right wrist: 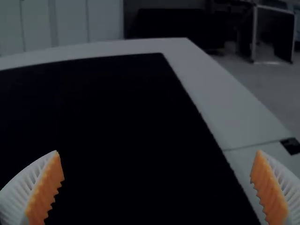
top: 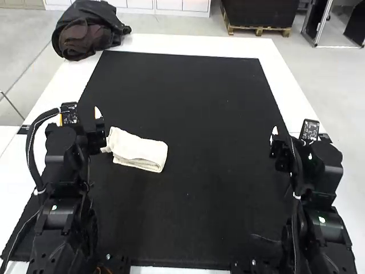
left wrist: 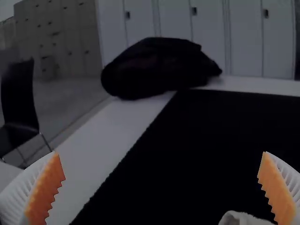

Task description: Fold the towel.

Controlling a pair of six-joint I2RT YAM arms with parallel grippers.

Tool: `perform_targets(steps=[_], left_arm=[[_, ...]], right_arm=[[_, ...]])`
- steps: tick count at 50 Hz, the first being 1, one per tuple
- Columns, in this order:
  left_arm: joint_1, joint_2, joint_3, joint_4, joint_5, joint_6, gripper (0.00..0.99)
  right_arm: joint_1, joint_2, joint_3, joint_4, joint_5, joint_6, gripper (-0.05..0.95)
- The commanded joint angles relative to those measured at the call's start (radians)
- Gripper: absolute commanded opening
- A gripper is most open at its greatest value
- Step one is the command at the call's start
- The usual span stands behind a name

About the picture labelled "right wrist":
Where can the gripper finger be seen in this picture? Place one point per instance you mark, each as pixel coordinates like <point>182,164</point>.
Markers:
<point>35,194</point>
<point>276,194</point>

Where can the black mat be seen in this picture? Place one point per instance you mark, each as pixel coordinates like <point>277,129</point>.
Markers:
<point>117,129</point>

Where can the grey cupboard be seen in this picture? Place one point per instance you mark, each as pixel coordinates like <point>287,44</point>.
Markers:
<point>65,21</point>

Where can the aluminium frame rack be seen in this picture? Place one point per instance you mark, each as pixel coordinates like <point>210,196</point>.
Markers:
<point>274,35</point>

